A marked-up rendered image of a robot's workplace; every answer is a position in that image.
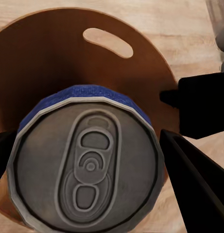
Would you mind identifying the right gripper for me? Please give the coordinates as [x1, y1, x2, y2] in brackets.
[160, 72, 224, 140]

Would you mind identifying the can of soda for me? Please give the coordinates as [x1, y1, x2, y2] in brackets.
[6, 84, 165, 233]

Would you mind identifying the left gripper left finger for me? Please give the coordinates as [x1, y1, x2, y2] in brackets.
[0, 129, 17, 179]

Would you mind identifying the trash can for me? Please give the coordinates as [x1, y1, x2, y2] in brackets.
[0, 6, 180, 230]

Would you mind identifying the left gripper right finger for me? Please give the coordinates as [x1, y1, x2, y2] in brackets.
[159, 129, 224, 233]

